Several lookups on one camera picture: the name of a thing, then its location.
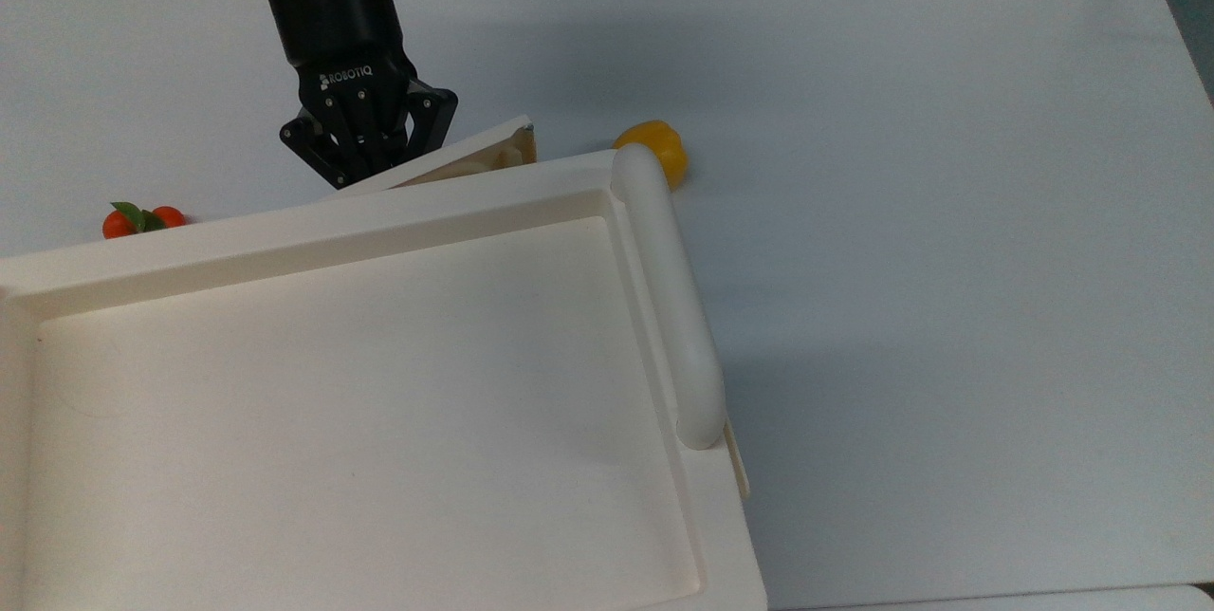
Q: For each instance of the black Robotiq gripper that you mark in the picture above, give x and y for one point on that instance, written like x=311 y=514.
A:
x=341 y=42

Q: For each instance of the cream cabinet door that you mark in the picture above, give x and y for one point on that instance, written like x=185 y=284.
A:
x=455 y=156

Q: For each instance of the cream cylindrical cabinet bar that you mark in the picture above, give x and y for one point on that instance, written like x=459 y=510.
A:
x=673 y=307

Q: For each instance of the orange toy tomatoes with leaf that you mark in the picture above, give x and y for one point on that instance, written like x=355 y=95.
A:
x=119 y=224

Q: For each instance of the yellow toy bell pepper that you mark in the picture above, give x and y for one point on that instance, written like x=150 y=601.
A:
x=664 y=141

